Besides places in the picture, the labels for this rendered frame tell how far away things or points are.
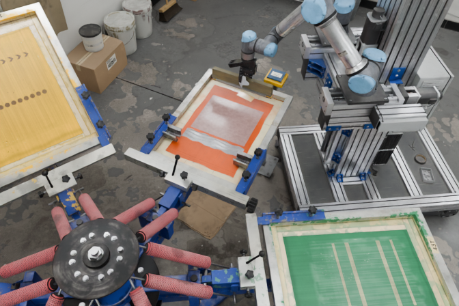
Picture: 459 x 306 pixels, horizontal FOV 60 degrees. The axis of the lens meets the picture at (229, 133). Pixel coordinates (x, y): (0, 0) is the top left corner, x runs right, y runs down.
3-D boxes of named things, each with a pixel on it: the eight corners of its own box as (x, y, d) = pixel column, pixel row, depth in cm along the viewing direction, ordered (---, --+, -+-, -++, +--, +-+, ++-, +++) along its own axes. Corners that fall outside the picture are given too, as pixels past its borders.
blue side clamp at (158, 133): (170, 121, 234) (169, 113, 229) (177, 123, 233) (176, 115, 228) (141, 156, 216) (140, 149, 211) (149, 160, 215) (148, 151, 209)
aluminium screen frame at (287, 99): (208, 72, 262) (208, 68, 260) (292, 100, 248) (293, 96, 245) (143, 156, 214) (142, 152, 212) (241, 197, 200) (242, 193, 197)
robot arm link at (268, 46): (281, 37, 209) (262, 31, 213) (272, 48, 203) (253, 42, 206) (279, 50, 215) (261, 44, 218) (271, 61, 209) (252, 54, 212)
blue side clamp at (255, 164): (257, 154, 220) (258, 146, 215) (265, 157, 219) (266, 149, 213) (234, 195, 202) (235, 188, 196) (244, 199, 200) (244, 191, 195)
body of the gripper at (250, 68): (251, 80, 225) (253, 63, 216) (238, 76, 227) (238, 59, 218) (256, 72, 230) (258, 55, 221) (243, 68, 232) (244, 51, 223)
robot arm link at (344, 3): (327, 22, 235) (332, 1, 225) (332, 10, 243) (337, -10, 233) (348, 26, 232) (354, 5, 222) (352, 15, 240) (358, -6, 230)
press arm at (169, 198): (177, 182, 200) (176, 175, 196) (187, 186, 198) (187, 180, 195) (158, 208, 189) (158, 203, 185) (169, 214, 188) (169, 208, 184)
